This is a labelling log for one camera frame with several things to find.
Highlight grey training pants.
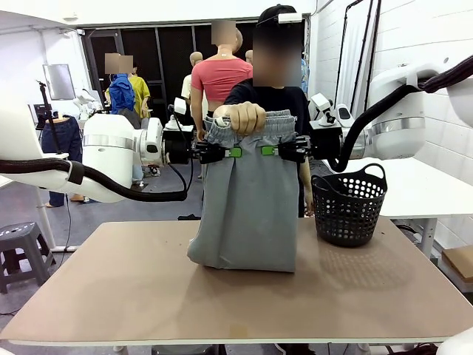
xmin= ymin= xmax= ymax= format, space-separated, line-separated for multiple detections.
xmin=186 ymin=109 xmax=300 ymax=274

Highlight black perforated plastic basket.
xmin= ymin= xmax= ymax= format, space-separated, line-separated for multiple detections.
xmin=310 ymin=163 xmax=389 ymax=248

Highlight person in yellow shirt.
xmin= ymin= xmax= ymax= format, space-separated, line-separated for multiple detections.
xmin=127 ymin=64 xmax=153 ymax=130

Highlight mannequin in red top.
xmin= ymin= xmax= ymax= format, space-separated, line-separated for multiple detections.
xmin=190 ymin=20 xmax=256 ymax=143

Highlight mannequin torso in dark jeans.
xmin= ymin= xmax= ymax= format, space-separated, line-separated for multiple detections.
xmin=41 ymin=115 xmax=84 ymax=208

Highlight person in black t-shirt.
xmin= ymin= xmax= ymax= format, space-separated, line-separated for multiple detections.
xmin=223 ymin=3 xmax=316 ymax=220

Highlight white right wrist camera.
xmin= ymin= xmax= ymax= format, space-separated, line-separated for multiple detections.
xmin=310 ymin=92 xmax=336 ymax=112

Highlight person's right hand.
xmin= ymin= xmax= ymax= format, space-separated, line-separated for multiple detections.
xmin=214 ymin=102 xmax=268 ymax=135

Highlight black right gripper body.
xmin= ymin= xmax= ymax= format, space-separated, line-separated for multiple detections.
xmin=308 ymin=127 xmax=343 ymax=160

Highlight mannequin in cream shirt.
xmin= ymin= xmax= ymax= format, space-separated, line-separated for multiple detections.
xmin=180 ymin=51 xmax=206 ymax=120

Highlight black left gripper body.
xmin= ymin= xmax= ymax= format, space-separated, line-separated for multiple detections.
xmin=162 ymin=129 xmax=203 ymax=166

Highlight black camera tripod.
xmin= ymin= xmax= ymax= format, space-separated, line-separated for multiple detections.
xmin=35 ymin=79 xmax=64 ymax=155

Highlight grey plastic stool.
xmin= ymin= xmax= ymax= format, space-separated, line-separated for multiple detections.
xmin=0 ymin=221 xmax=56 ymax=295

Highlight black left arm cable sleeve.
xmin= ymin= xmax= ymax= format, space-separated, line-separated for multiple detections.
xmin=0 ymin=104 xmax=195 ymax=203

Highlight black arm cable sleeve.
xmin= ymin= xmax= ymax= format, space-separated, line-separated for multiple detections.
xmin=0 ymin=104 xmax=195 ymax=203
xmin=327 ymin=54 xmax=473 ymax=173

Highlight brown cardboard box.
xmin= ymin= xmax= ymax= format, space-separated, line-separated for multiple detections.
xmin=441 ymin=246 xmax=473 ymax=293

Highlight black monitor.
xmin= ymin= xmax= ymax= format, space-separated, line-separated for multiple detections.
xmin=33 ymin=104 xmax=53 ymax=129

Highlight grey wall board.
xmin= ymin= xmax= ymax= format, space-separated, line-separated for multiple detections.
xmin=42 ymin=63 xmax=76 ymax=101

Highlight person's left forearm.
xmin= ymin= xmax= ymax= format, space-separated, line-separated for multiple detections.
xmin=297 ymin=160 xmax=315 ymax=200

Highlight black right arm cable sleeve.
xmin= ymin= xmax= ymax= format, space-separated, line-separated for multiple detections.
xmin=327 ymin=54 xmax=473 ymax=173

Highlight white backdrop on black stand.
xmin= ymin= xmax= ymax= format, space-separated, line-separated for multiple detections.
xmin=333 ymin=0 xmax=384 ymax=112

